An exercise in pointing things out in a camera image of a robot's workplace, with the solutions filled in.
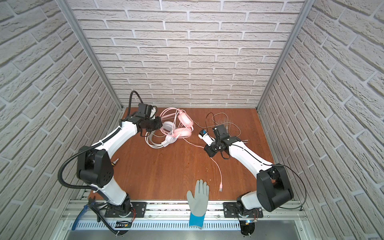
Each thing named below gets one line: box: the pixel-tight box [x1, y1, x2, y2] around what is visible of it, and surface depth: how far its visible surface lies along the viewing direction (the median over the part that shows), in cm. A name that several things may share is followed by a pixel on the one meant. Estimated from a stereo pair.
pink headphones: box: [159, 107, 194, 139], surface depth 81 cm
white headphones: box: [144, 121, 178, 149], surface depth 97 cm
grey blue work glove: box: [186, 179, 210, 230], surface depth 77 cm
